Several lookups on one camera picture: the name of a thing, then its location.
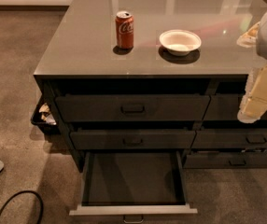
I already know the middle left drawer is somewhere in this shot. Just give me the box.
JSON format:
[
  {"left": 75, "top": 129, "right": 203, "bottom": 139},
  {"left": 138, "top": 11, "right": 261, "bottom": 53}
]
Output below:
[{"left": 70, "top": 129, "right": 195, "bottom": 149}]

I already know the open bottom left drawer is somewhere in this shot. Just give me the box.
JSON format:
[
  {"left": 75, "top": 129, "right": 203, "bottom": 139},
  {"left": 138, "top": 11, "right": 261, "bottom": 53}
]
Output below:
[{"left": 69, "top": 151, "right": 198, "bottom": 224}]

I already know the middle right drawer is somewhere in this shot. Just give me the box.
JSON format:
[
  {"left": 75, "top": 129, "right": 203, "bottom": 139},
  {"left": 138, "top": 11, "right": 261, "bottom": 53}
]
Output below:
[{"left": 192, "top": 129, "right": 267, "bottom": 149}]

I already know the red coke can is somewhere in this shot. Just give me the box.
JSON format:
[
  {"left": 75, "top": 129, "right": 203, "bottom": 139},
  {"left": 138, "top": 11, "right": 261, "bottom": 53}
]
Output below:
[{"left": 115, "top": 10, "right": 134, "bottom": 49}]

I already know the black bin with trash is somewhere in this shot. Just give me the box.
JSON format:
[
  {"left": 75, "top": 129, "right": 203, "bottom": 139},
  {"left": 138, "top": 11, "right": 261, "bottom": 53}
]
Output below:
[{"left": 31, "top": 97, "right": 60, "bottom": 135}]

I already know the top right drawer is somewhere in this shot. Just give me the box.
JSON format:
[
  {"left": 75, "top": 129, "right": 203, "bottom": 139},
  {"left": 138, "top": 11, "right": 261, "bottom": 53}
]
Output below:
[{"left": 204, "top": 94, "right": 267, "bottom": 120}]

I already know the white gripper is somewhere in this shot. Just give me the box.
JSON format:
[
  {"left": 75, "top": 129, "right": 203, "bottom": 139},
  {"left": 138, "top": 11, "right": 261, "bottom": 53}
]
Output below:
[{"left": 236, "top": 12, "right": 267, "bottom": 123}]

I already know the black cable on floor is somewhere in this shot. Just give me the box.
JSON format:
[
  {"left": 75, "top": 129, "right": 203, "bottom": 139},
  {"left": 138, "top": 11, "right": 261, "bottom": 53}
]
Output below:
[{"left": 0, "top": 189, "right": 45, "bottom": 224}]

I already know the top left drawer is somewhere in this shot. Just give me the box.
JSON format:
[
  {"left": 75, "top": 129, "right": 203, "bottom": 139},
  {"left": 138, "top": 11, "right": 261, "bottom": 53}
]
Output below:
[{"left": 55, "top": 94, "right": 210, "bottom": 122}]

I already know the white paper bowl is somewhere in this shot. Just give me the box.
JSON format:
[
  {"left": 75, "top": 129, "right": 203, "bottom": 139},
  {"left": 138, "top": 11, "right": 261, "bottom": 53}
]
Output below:
[{"left": 159, "top": 30, "right": 202, "bottom": 56}]

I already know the dark grey drawer cabinet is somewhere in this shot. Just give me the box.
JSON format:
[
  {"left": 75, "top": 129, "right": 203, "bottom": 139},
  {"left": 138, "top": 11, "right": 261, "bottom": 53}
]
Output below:
[{"left": 35, "top": 0, "right": 267, "bottom": 167}]

